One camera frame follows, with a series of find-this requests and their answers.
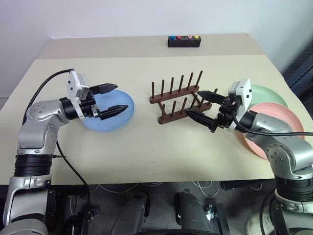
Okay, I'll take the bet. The green plate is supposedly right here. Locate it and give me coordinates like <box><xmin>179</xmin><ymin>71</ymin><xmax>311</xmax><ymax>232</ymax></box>
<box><xmin>250</xmin><ymin>84</ymin><xmax>290</xmax><ymax>109</ymax></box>

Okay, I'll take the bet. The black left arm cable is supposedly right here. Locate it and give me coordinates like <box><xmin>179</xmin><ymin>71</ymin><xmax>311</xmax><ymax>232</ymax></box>
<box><xmin>22</xmin><ymin>69</ymin><xmax>91</xmax><ymax>221</ymax></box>

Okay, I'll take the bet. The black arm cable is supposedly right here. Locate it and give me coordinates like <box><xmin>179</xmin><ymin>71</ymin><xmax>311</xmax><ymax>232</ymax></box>
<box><xmin>231</xmin><ymin>111</ymin><xmax>313</xmax><ymax>137</ymax></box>
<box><xmin>22</xmin><ymin>69</ymin><xmax>91</xmax><ymax>221</ymax></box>

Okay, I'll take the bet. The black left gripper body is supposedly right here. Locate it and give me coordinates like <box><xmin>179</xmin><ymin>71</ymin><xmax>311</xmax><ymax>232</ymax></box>
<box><xmin>79</xmin><ymin>89</ymin><xmax>101</xmax><ymax>120</ymax></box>

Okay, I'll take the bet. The pink-red plate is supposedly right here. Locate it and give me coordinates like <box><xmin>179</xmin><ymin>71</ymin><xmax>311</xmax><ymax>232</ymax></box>
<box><xmin>236</xmin><ymin>102</ymin><xmax>306</xmax><ymax>161</ymax></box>

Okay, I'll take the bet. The black button box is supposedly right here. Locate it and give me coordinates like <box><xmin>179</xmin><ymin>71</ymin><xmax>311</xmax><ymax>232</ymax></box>
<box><xmin>168</xmin><ymin>35</ymin><xmax>201</xmax><ymax>49</ymax></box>

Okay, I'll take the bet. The thin white cord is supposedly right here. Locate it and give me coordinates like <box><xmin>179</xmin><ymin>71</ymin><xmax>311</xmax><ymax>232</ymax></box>
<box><xmin>96</xmin><ymin>180</ymin><xmax>222</xmax><ymax>199</ymax></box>

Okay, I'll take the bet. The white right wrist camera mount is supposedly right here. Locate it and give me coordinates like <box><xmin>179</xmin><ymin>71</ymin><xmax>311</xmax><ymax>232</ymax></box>
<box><xmin>227</xmin><ymin>78</ymin><xmax>253</xmax><ymax>133</ymax></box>

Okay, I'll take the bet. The dark ribbed background panel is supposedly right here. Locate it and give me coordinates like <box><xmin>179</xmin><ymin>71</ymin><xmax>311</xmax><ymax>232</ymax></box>
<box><xmin>282</xmin><ymin>40</ymin><xmax>313</xmax><ymax>100</ymax></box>

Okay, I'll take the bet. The black metal stand frame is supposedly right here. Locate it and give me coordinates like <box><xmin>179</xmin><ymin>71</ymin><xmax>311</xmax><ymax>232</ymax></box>
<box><xmin>70</xmin><ymin>205</ymin><xmax>101</xmax><ymax>235</ymax></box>

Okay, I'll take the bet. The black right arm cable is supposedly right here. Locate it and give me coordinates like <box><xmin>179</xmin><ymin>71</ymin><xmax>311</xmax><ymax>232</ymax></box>
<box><xmin>231</xmin><ymin>111</ymin><xmax>313</xmax><ymax>137</ymax></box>

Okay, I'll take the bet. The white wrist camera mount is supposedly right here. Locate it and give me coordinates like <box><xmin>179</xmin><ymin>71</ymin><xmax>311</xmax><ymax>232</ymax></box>
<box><xmin>227</xmin><ymin>78</ymin><xmax>253</xmax><ymax>133</ymax></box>
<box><xmin>67</xmin><ymin>70</ymin><xmax>90</xmax><ymax>122</ymax></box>

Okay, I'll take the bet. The blue plate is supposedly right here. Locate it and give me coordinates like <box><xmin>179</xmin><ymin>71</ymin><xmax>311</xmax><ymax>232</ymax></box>
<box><xmin>82</xmin><ymin>89</ymin><xmax>135</xmax><ymax>133</ymax></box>

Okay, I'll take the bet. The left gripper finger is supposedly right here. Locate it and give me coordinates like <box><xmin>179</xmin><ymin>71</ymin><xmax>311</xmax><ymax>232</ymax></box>
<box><xmin>96</xmin><ymin>104</ymin><xmax>130</xmax><ymax>121</ymax></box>
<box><xmin>89</xmin><ymin>83</ymin><xmax>119</xmax><ymax>95</ymax></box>

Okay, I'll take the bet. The brown wooden dish rack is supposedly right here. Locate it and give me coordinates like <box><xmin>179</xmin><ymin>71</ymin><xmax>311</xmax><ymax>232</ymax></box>
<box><xmin>149</xmin><ymin>70</ymin><xmax>219</xmax><ymax>124</ymax></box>

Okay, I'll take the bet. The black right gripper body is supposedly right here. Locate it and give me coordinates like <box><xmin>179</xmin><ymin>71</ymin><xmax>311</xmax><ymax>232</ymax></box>
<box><xmin>210</xmin><ymin>96</ymin><xmax>242</xmax><ymax>134</ymax></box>

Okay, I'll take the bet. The dark grey rounded shape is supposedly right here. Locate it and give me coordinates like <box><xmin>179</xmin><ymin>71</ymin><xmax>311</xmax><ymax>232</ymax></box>
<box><xmin>173</xmin><ymin>191</ymin><xmax>209</xmax><ymax>235</ymax></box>
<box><xmin>113</xmin><ymin>191</ymin><xmax>151</xmax><ymax>235</ymax></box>

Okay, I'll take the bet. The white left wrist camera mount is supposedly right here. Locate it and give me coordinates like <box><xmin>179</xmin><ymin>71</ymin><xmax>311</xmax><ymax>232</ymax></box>
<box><xmin>67</xmin><ymin>70</ymin><xmax>90</xmax><ymax>122</ymax></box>

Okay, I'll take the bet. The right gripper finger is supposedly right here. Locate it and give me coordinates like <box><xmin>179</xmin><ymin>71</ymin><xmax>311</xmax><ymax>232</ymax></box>
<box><xmin>183</xmin><ymin>109</ymin><xmax>217</xmax><ymax>130</ymax></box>
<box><xmin>197</xmin><ymin>90</ymin><xmax>224</xmax><ymax>105</ymax></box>

